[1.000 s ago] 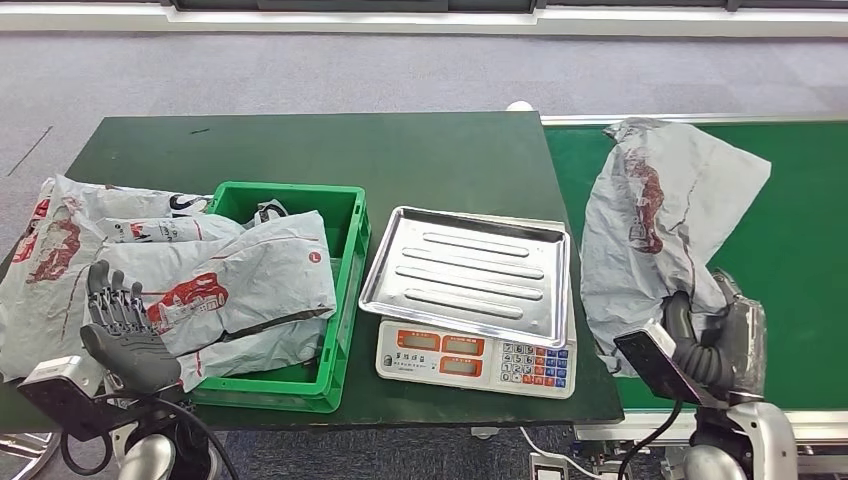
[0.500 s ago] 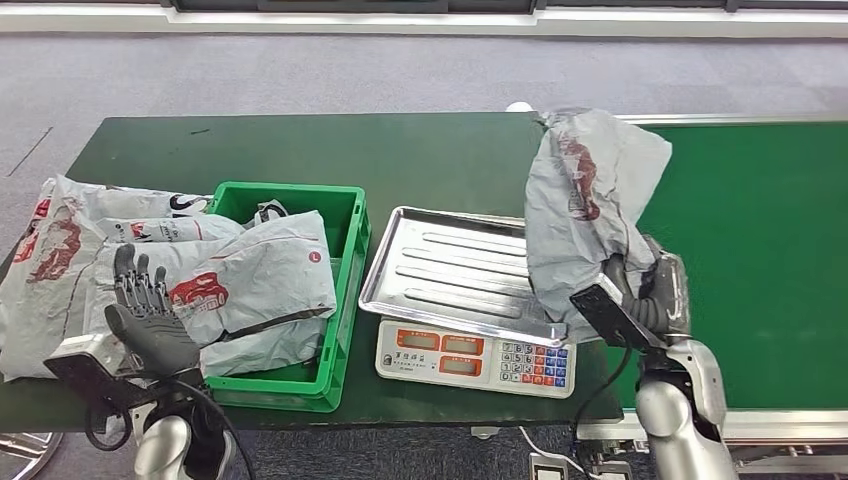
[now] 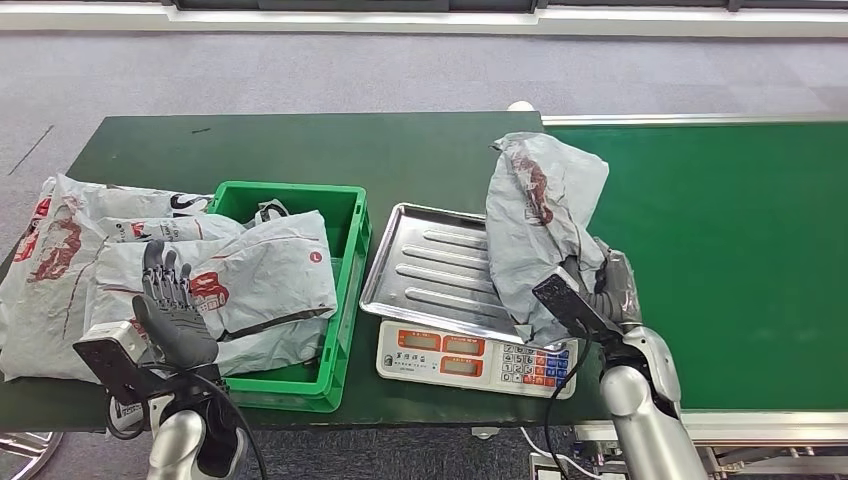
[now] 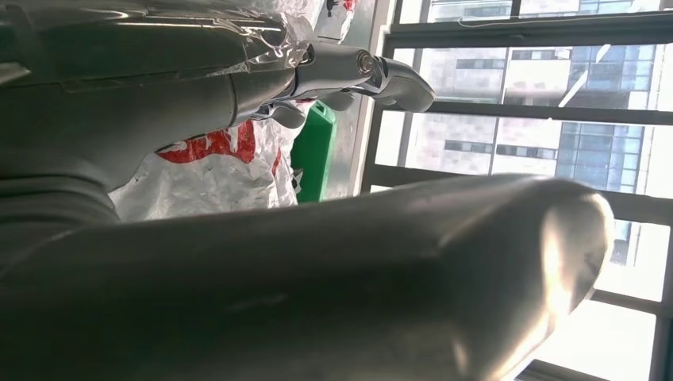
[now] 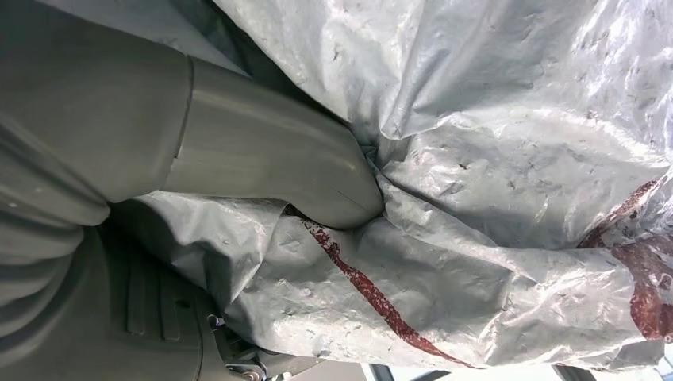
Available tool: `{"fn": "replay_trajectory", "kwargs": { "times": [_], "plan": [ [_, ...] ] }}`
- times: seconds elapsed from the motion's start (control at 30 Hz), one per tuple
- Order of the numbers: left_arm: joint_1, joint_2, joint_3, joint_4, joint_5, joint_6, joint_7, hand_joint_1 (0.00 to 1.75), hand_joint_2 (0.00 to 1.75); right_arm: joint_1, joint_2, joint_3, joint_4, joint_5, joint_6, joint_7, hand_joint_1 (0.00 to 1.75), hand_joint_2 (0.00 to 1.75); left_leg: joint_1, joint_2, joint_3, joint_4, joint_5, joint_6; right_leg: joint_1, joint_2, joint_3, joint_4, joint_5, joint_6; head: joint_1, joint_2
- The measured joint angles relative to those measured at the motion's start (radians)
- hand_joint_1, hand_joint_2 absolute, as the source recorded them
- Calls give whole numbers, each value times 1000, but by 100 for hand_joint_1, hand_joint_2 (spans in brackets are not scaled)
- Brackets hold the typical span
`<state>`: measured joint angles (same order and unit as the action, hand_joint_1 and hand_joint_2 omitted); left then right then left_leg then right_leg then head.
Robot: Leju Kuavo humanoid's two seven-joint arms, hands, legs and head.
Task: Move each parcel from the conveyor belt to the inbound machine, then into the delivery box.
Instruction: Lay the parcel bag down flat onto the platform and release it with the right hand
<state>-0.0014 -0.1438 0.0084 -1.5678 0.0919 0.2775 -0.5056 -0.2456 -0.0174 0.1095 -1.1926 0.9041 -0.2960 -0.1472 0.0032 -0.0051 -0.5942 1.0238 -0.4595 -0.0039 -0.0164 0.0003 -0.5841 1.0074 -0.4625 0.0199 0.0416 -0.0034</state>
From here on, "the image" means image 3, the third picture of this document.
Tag white floor cable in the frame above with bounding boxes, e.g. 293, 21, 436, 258
518, 427, 601, 480

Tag white floor socket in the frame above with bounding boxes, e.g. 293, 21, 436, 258
528, 452, 571, 480

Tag chrome chair base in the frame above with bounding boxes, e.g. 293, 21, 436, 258
0, 431, 64, 480

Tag grey parcel bright red print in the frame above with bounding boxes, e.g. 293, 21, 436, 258
84, 210, 339, 342

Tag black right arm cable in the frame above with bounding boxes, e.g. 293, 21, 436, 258
543, 331, 598, 480

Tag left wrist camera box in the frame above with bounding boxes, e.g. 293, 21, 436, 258
72, 321, 167, 405

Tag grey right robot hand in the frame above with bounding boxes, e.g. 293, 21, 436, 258
576, 237, 644, 329

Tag green conveyor belt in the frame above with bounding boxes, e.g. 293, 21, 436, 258
541, 112, 848, 458

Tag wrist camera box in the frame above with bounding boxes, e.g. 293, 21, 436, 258
531, 266, 627, 346
72, 321, 167, 405

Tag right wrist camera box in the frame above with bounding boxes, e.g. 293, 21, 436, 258
531, 266, 627, 346

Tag large grey red-print parcel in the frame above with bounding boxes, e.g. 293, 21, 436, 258
0, 174, 111, 384

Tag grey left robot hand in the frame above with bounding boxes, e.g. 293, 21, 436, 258
131, 239, 220, 371

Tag grey parcel black letters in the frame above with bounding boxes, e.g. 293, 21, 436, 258
105, 187, 215, 220

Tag green plastic crate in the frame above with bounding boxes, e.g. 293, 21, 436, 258
210, 180, 372, 413

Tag grey parcel faded red print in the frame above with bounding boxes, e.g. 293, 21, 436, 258
485, 131, 611, 349

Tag grey parcel black-red print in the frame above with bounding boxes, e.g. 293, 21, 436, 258
95, 198, 327, 379

